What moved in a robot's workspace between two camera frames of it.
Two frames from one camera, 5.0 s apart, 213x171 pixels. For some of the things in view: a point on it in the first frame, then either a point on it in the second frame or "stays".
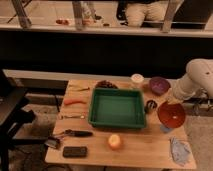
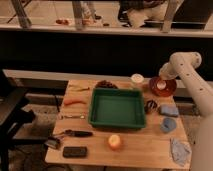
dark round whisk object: x=150 y=105 stays
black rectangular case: x=74 y=151 stays
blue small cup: x=165 y=129 stays
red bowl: x=171 y=114 -> x=163 y=87
